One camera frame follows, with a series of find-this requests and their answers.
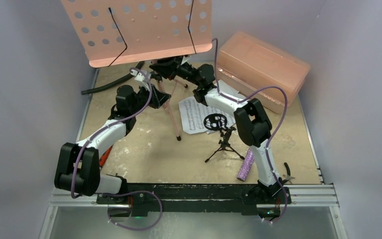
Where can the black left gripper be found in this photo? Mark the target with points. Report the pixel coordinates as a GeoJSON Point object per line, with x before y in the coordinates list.
{"type": "Point", "coordinates": [158, 99]}

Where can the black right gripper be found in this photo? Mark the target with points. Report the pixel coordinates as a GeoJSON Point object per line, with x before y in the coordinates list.
{"type": "Point", "coordinates": [173, 67]}

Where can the pink folding music stand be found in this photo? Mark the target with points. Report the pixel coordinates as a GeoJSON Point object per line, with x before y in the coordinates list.
{"type": "Point", "coordinates": [115, 32]}

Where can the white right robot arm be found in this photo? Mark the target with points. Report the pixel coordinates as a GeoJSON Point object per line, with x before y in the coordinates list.
{"type": "Point", "coordinates": [252, 123]}

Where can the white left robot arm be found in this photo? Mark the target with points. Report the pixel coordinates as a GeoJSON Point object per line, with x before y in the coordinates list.
{"type": "Point", "coordinates": [78, 168]}

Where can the black mini microphone tripod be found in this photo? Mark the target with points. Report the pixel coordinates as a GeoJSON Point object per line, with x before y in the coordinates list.
{"type": "Point", "coordinates": [218, 123]}

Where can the pink translucent storage box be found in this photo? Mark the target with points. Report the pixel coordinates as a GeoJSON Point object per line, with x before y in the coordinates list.
{"type": "Point", "coordinates": [248, 64]}

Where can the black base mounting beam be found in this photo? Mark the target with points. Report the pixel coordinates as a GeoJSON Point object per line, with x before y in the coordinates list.
{"type": "Point", "coordinates": [246, 199]}

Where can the purple glitter microphone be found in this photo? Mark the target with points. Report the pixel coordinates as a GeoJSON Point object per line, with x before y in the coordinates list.
{"type": "Point", "coordinates": [246, 166]}

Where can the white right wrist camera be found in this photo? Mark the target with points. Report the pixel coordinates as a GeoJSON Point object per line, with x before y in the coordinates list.
{"type": "Point", "coordinates": [185, 59]}

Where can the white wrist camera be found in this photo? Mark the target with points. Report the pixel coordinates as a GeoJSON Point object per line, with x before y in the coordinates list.
{"type": "Point", "coordinates": [142, 77]}
{"type": "Point", "coordinates": [185, 59]}

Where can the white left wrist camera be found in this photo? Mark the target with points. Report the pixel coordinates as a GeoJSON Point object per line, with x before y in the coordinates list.
{"type": "Point", "coordinates": [142, 77]}

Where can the black handled pliers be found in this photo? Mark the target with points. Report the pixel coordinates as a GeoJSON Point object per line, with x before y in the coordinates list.
{"type": "Point", "coordinates": [287, 177]}

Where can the aluminium frame rail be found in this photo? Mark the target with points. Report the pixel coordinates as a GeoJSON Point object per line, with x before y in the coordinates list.
{"type": "Point", "coordinates": [313, 196]}

